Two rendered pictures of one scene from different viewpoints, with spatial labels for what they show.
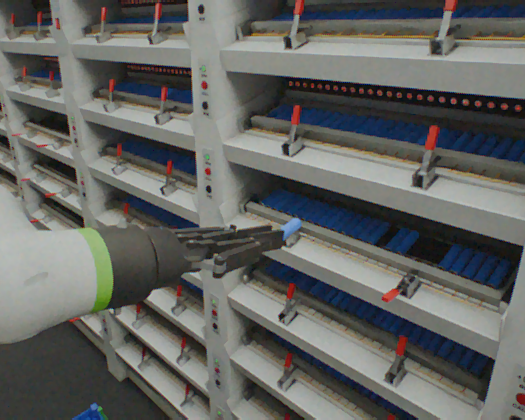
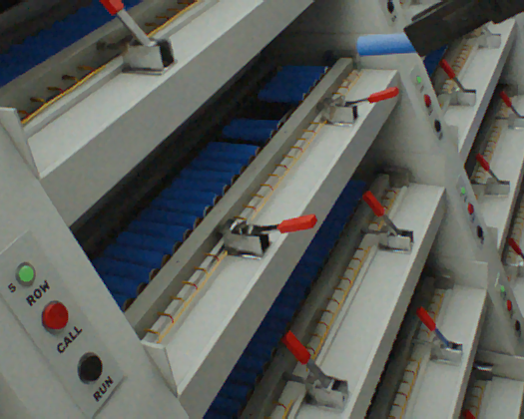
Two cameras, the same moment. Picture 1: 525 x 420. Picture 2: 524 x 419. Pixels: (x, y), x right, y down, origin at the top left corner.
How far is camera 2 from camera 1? 1.05 m
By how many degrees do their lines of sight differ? 90
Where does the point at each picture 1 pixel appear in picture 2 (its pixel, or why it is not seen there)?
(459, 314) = (369, 89)
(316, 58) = not seen: outside the picture
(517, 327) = not seen: hidden behind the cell
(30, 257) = not seen: outside the picture
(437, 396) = (407, 212)
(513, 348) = (401, 64)
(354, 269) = (313, 164)
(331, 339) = (358, 321)
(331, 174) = (237, 31)
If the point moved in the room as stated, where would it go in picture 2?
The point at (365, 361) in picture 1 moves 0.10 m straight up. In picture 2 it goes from (384, 276) to (354, 210)
